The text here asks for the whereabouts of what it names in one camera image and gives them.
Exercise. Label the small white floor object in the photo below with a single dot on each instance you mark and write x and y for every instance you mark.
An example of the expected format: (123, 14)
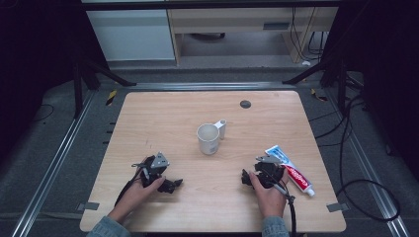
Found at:
(306, 63)

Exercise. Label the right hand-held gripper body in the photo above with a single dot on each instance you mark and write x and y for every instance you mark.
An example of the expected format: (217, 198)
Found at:
(270, 171)

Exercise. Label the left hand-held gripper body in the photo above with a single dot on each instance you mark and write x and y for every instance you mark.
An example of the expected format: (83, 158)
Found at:
(154, 166)

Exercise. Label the toothpaste tube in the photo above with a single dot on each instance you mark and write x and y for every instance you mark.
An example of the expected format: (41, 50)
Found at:
(298, 177)

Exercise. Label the yellow black tape strip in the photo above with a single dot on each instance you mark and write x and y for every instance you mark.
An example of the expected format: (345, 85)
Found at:
(111, 97)
(318, 95)

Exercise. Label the person's right hand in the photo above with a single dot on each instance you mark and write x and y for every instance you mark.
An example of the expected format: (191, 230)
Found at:
(271, 200)

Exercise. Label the black metal stand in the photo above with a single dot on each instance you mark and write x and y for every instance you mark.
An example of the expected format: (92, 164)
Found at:
(342, 85)
(78, 89)

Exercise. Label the aluminium floor rail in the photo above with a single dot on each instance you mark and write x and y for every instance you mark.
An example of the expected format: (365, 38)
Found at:
(49, 171)
(372, 187)
(210, 86)

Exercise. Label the grey table grommet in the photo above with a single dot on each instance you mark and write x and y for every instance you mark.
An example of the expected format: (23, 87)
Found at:
(245, 104)

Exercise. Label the white cup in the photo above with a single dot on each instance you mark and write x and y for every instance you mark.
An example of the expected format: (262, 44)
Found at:
(208, 140)

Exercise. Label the person's left hand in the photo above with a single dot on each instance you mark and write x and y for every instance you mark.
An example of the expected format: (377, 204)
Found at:
(136, 197)

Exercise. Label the grey tape piece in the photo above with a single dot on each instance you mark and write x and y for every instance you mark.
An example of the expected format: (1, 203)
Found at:
(337, 207)
(89, 206)

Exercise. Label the white cabinet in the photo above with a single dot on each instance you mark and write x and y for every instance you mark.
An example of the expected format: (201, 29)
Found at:
(131, 36)

